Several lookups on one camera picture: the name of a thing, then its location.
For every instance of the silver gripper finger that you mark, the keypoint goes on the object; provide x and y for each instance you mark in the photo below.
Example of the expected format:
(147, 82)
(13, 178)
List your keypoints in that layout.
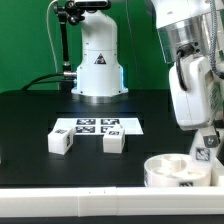
(211, 137)

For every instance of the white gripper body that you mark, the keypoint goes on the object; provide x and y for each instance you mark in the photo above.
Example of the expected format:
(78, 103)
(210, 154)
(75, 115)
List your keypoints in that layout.
(196, 107)

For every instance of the white round stool seat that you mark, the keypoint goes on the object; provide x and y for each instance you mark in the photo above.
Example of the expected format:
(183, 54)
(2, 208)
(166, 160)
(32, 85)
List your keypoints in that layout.
(175, 170)

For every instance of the white marker sheet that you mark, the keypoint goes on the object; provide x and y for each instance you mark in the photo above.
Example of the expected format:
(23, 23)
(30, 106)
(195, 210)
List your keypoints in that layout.
(98, 126)

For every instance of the white front wall rail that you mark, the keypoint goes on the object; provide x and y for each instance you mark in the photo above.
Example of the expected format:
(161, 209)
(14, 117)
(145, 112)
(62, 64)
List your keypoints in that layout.
(110, 201)

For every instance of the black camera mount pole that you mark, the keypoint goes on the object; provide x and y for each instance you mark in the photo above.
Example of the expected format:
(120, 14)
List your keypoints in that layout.
(67, 14)

